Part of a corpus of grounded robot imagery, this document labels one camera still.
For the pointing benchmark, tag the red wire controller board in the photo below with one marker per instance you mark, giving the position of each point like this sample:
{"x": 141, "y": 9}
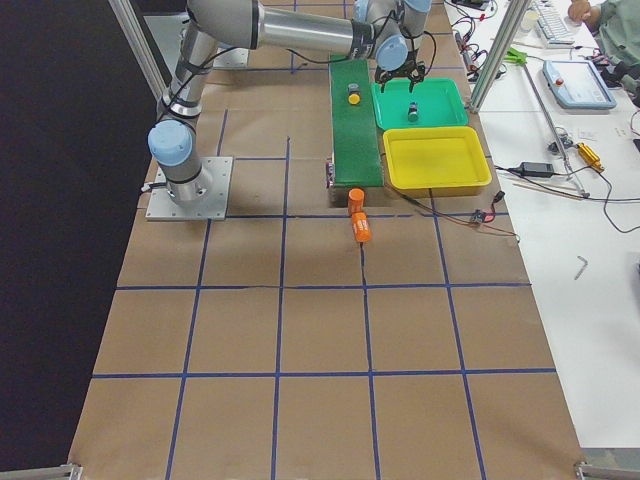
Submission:
{"x": 480, "y": 220}

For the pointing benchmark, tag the teach pendant tablet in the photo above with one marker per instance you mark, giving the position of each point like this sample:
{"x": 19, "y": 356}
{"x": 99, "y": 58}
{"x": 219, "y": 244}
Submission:
{"x": 577, "y": 85}

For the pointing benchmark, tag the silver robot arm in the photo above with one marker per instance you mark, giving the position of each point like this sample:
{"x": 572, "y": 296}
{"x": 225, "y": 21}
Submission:
{"x": 219, "y": 35}

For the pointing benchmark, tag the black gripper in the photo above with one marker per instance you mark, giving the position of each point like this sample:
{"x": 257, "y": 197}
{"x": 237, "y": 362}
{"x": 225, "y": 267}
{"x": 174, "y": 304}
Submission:
{"x": 398, "y": 73}

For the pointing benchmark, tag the silver allen key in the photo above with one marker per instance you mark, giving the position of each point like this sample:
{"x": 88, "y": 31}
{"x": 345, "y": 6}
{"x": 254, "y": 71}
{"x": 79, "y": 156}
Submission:
{"x": 582, "y": 268}

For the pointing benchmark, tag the aluminium frame post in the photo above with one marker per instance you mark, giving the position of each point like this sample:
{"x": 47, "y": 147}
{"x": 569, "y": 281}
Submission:
{"x": 502, "y": 41}

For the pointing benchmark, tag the green plastic tray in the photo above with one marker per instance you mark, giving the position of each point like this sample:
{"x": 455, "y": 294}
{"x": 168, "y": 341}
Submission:
{"x": 438, "y": 101}

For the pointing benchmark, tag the green conveyor belt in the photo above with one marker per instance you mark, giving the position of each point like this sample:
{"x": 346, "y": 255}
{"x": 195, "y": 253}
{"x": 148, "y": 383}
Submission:
{"x": 356, "y": 155}

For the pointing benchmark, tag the yellow plastic tray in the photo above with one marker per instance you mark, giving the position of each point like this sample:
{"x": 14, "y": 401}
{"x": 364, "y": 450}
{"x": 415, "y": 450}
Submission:
{"x": 445, "y": 160}

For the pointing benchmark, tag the gold aluminium resistor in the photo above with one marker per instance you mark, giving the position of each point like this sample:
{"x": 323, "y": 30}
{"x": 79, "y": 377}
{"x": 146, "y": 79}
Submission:
{"x": 589, "y": 156}

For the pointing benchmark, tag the black power adapter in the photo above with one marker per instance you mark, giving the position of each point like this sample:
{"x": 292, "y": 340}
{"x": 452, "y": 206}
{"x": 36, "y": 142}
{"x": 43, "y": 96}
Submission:
{"x": 537, "y": 169}

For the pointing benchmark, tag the orange 4680 cylinder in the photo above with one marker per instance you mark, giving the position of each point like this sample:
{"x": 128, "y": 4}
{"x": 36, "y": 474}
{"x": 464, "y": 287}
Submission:
{"x": 361, "y": 229}
{"x": 355, "y": 201}

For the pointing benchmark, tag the person in green shirt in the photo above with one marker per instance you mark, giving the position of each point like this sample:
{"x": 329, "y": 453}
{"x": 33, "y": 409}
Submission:
{"x": 615, "y": 26}

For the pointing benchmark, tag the white keyboard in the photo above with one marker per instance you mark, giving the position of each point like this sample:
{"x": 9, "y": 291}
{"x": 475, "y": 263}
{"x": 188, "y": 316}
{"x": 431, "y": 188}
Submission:
{"x": 550, "y": 25}

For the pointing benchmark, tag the yellow push button switch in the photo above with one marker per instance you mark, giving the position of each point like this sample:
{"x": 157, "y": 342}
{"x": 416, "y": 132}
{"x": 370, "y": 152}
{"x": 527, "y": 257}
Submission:
{"x": 353, "y": 94}

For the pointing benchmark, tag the green handled reach grabber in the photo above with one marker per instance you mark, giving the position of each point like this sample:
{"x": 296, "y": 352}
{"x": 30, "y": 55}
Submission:
{"x": 560, "y": 139}

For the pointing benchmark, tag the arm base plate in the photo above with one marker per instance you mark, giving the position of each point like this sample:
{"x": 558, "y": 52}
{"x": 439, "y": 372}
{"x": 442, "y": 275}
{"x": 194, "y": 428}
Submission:
{"x": 231, "y": 59}
{"x": 205, "y": 197}

